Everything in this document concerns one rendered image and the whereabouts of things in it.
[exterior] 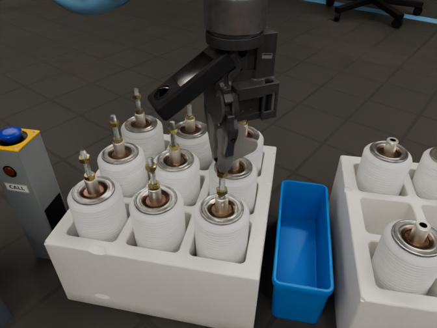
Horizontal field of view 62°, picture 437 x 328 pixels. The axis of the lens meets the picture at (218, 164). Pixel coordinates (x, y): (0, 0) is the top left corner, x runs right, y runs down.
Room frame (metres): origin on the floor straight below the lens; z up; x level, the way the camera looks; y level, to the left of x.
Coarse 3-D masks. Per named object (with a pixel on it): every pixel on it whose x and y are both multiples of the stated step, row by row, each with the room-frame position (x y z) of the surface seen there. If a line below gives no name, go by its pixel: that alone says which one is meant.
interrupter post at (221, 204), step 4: (216, 196) 0.45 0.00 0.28; (216, 200) 0.44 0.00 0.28; (220, 200) 0.44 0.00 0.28; (224, 200) 0.44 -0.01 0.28; (216, 204) 0.44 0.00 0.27; (220, 204) 0.44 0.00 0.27; (224, 204) 0.44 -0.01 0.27; (216, 208) 0.44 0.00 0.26; (220, 208) 0.44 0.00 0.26; (224, 208) 0.44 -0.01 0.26; (220, 212) 0.44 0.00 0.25; (224, 212) 0.44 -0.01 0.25
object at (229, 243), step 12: (204, 228) 0.41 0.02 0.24; (216, 228) 0.41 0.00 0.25; (228, 228) 0.41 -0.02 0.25; (240, 228) 0.41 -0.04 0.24; (204, 240) 0.41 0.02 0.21; (216, 240) 0.40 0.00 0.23; (228, 240) 0.40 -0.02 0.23; (240, 240) 0.41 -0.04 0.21; (204, 252) 0.41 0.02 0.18; (216, 252) 0.40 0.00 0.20; (228, 252) 0.40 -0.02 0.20; (240, 252) 0.41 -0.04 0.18
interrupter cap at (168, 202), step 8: (160, 184) 0.51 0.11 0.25; (144, 192) 0.49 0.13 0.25; (168, 192) 0.49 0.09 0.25; (136, 200) 0.47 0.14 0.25; (144, 200) 0.47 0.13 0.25; (168, 200) 0.47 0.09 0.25; (176, 200) 0.47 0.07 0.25; (136, 208) 0.45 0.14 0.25; (144, 208) 0.45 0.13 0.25; (152, 208) 0.45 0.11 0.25; (160, 208) 0.45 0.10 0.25; (168, 208) 0.45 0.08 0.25
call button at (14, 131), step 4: (4, 128) 0.58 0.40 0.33; (8, 128) 0.58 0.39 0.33; (12, 128) 0.58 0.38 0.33; (16, 128) 0.58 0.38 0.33; (20, 128) 0.58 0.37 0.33; (0, 132) 0.57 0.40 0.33; (4, 132) 0.57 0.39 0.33; (8, 132) 0.57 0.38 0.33; (12, 132) 0.57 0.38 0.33; (16, 132) 0.57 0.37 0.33; (20, 132) 0.57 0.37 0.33; (0, 136) 0.56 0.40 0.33; (4, 136) 0.55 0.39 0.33; (8, 136) 0.55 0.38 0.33; (12, 136) 0.56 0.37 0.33; (16, 136) 0.56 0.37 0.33; (20, 136) 0.57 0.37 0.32; (4, 140) 0.55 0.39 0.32; (8, 140) 0.55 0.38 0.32; (12, 140) 0.56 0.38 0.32; (16, 140) 0.56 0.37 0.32
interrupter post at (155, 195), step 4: (148, 188) 0.47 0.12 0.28; (160, 188) 0.47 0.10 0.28; (148, 192) 0.47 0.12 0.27; (152, 192) 0.46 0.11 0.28; (156, 192) 0.46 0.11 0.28; (160, 192) 0.47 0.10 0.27; (152, 196) 0.46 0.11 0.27; (156, 196) 0.46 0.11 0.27; (160, 196) 0.47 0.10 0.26; (152, 200) 0.46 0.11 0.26; (156, 200) 0.46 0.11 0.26; (160, 200) 0.47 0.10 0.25
